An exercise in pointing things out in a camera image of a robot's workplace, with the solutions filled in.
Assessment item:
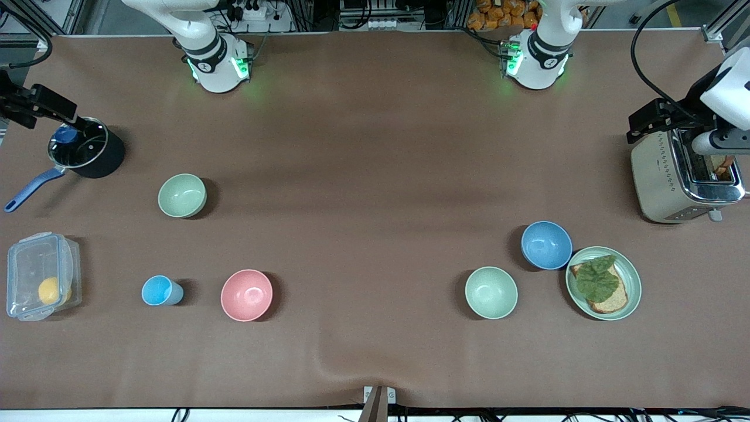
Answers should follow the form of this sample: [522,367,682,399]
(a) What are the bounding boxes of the pale green bowl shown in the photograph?
[158,173,207,219]
[465,267,519,320]

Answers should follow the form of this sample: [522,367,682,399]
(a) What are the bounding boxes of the blue bowl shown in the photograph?
[521,221,573,271]

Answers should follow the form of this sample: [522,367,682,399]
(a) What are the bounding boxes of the pink bowl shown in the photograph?
[220,269,274,322]

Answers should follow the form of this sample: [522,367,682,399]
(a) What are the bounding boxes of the glass lid with blue knob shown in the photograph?
[48,117,110,169]

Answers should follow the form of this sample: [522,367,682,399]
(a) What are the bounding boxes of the cream and chrome toaster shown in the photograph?
[631,126,746,224]

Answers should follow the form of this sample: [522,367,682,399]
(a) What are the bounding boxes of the brown toast slice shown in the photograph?
[710,155,737,180]

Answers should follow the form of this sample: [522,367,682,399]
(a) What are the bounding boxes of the pale green plate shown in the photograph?
[565,246,642,321]

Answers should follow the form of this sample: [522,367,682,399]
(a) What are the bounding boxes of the clear plastic lidded container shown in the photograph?
[6,232,82,322]

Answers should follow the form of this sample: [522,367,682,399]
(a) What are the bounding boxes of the green lettuce leaf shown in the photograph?
[576,255,621,304]

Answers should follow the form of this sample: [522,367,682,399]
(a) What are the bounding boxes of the yellow lemon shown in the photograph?
[38,277,72,305]

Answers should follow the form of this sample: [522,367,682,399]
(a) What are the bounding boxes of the brown bread slice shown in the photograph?
[570,262,629,314]

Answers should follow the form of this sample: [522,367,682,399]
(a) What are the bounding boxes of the bag of orange snacks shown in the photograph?
[467,0,543,31]

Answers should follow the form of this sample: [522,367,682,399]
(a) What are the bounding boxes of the light blue cup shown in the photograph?
[141,275,184,307]

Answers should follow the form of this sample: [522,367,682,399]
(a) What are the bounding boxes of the white power strip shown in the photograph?
[226,0,294,33]

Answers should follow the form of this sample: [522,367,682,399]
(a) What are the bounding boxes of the brown table cloth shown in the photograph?
[0,29,750,410]

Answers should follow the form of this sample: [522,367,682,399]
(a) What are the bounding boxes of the grey metal table clamp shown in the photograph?
[359,385,397,422]

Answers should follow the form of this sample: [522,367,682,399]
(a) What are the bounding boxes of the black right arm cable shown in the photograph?
[0,32,53,70]

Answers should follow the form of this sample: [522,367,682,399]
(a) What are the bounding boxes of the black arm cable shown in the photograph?
[630,0,701,121]
[0,32,53,70]

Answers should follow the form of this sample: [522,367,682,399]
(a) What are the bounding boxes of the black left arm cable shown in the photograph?
[630,0,701,121]

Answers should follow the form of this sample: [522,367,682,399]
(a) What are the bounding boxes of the black saucepan with blue handle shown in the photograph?
[4,117,125,213]

